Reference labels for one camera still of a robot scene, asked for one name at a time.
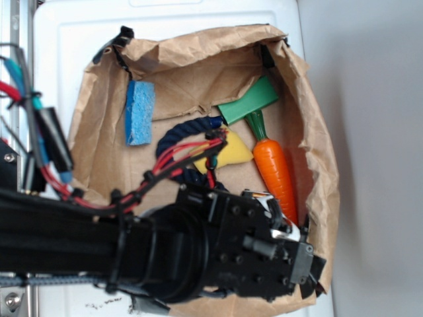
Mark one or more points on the green rectangular block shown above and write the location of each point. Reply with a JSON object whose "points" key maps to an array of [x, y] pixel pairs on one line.
{"points": [[259, 96]]}

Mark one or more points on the orange toy carrot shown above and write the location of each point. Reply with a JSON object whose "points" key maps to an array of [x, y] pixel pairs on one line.
{"points": [[272, 165]]}

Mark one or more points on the aluminium frame rail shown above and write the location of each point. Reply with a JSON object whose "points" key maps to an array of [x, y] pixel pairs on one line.
{"points": [[16, 28]]}

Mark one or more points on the blue sponge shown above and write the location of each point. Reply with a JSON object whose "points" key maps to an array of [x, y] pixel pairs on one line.
{"points": [[140, 103]]}

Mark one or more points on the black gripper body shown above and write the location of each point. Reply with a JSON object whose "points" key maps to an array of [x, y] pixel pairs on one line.
{"points": [[253, 249]]}

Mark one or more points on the brown paper bag tray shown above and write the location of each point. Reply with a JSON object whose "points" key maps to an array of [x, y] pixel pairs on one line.
{"points": [[193, 74]]}

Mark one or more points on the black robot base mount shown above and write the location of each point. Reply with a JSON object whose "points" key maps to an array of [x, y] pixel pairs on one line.
{"points": [[10, 168]]}

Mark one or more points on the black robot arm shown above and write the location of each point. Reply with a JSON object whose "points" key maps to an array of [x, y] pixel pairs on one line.
{"points": [[161, 254]]}

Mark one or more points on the yellow sponge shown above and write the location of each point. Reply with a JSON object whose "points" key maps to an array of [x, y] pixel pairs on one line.
{"points": [[235, 151]]}

